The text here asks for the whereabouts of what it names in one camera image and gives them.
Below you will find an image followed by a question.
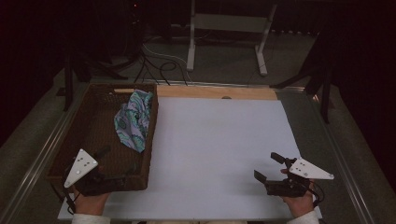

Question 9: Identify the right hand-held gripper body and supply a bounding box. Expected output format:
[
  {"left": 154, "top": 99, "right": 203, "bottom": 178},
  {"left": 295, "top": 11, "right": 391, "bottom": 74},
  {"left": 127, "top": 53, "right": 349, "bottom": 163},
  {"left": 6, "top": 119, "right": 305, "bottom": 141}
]
[{"left": 264, "top": 157, "right": 335, "bottom": 199}]

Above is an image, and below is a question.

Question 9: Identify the seahorse print baby garment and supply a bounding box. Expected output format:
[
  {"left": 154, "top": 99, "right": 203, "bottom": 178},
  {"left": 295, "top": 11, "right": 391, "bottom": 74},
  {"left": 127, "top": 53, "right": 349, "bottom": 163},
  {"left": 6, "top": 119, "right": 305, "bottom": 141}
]
[{"left": 113, "top": 89, "right": 154, "bottom": 153}]

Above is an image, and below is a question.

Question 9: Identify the white floor cable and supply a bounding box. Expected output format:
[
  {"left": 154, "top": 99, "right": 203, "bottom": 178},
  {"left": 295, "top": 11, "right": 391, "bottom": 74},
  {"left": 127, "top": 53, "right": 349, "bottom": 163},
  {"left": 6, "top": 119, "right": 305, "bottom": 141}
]
[{"left": 142, "top": 43, "right": 194, "bottom": 82}]

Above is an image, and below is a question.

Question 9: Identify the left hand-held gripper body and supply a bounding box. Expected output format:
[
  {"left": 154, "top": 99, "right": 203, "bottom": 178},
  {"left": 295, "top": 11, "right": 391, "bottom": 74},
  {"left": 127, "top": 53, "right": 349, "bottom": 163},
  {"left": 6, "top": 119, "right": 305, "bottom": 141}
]
[{"left": 64, "top": 148, "right": 127, "bottom": 197}]

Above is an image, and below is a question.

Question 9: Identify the black tripod stand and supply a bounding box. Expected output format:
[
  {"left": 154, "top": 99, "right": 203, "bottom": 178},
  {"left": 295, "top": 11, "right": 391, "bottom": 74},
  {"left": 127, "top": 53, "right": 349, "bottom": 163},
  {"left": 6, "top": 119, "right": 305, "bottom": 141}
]
[
  {"left": 55, "top": 46, "right": 129, "bottom": 112},
  {"left": 270, "top": 31, "right": 334, "bottom": 125}
]

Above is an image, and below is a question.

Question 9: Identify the person's left hand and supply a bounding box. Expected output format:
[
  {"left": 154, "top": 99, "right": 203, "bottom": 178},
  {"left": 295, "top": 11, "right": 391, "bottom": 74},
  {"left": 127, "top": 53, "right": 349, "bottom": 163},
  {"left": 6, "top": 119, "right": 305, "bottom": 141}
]
[{"left": 73, "top": 189, "right": 110, "bottom": 215}]

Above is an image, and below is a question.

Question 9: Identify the light wooden board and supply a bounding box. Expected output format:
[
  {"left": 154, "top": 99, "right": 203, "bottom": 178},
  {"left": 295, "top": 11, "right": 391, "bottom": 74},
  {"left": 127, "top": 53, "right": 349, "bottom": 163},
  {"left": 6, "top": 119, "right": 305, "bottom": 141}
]
[{"left": 156, "top": 85, "right": 278, "bottom": 101}]

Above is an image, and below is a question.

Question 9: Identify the dark equipment tower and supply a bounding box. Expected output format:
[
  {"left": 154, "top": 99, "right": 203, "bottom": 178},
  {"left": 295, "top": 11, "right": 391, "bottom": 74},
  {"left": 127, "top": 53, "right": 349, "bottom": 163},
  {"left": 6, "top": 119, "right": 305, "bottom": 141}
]
[{"left": 122, "top": 0, "right": 148, "bottom": 59}]

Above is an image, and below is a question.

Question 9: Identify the black floor cable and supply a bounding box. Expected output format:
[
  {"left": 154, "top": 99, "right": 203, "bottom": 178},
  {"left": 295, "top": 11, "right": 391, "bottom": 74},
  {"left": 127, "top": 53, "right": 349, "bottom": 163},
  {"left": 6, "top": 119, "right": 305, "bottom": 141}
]
[{"left": 134, "top": 50, "right": 190, "bottom": 87}]

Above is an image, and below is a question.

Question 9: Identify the white foam board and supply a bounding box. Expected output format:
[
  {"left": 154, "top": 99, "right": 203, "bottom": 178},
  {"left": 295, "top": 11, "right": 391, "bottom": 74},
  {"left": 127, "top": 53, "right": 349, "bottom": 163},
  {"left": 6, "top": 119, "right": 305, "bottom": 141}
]
[{"left": 57, "top": 96, "right": 323, "bottom": 221}]

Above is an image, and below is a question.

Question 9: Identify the person's right hand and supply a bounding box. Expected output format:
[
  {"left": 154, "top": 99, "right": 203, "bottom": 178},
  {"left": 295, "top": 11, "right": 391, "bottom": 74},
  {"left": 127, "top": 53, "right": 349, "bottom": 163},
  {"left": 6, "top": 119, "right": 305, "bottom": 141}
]
[{"left": 281, "top": 186, "right": 316, "bottom": 218}]

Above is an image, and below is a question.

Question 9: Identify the brown wicker basket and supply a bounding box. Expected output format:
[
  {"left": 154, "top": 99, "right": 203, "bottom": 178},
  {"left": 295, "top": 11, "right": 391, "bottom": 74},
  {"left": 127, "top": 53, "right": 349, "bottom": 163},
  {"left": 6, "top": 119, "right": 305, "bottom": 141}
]
[{"left": 46, "top": 82, "right": 159, "bottom": 198}]

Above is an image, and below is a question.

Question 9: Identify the white metal stand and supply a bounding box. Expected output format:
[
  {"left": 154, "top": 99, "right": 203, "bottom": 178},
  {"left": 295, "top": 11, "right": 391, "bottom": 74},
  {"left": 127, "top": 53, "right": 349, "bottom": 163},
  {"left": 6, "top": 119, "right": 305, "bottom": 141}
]
[{"left": 186, "top": 0, "right": 278, "bottom": 77}]

